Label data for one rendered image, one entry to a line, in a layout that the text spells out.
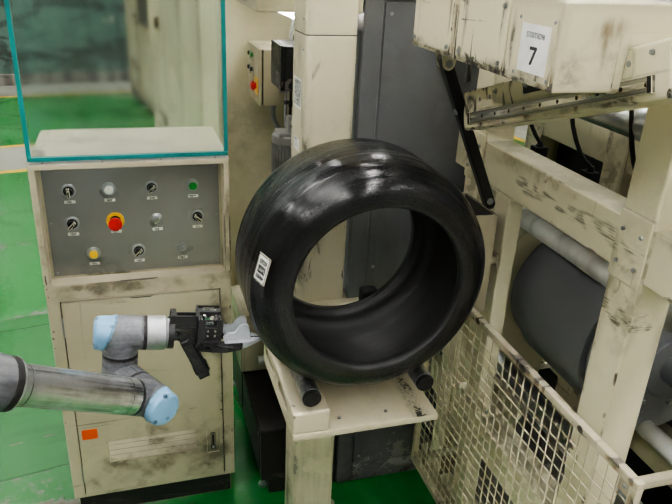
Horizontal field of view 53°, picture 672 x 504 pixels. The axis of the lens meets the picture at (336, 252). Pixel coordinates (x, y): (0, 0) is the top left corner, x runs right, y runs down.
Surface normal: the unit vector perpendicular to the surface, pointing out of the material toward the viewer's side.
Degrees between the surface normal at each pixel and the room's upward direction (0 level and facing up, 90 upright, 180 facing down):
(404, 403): 0
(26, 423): 0
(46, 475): 0
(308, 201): 54
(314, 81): 90
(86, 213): 90
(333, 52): 90
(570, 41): 90
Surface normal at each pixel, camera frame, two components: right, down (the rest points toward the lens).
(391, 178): 0.26, -0.41
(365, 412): 0.04, -0.91
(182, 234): 0.28, 0.40
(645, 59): -0.96, 0.07
